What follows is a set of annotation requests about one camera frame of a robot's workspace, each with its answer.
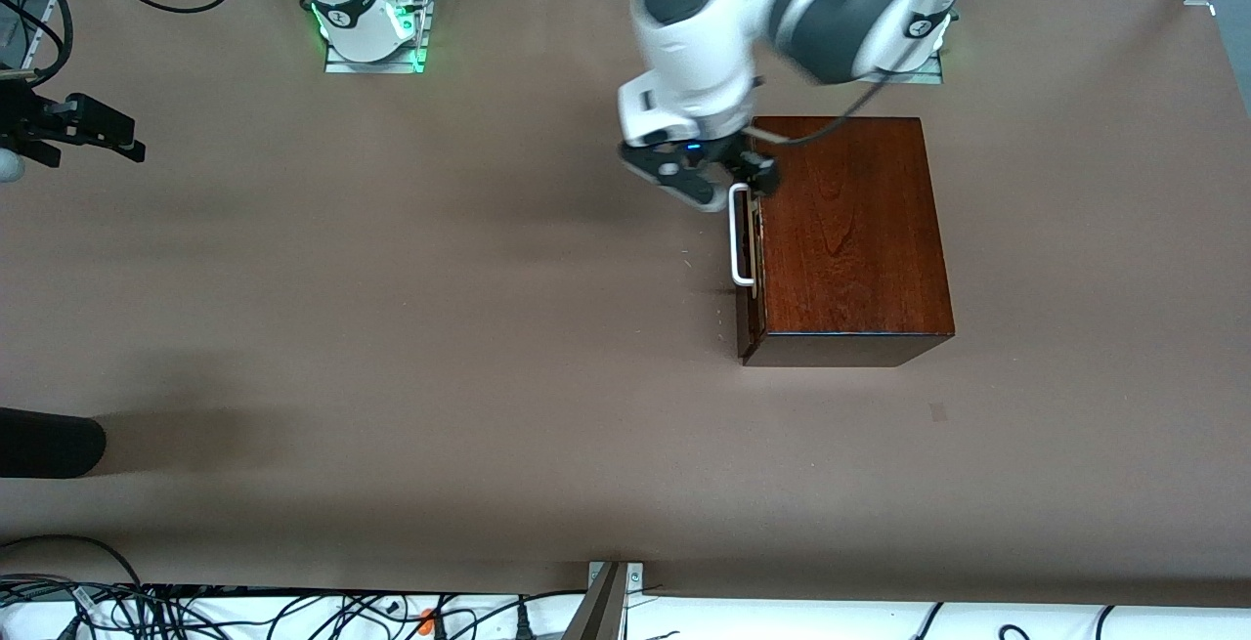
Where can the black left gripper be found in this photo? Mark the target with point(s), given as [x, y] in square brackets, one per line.
[735, 153]

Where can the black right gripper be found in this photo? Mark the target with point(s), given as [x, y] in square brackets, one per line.
[29, 118]

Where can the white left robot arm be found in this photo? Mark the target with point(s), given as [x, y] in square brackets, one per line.
[694, 54]

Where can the dark brown wooden cabinet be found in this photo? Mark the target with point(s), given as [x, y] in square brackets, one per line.
[850, 249]

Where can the black cylinder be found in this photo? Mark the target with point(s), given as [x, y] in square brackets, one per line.
[49, 445]

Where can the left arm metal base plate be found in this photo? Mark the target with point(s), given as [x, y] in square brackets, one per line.
[928, 78]

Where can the small metal bracket plate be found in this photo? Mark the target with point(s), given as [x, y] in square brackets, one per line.
[635, 576]

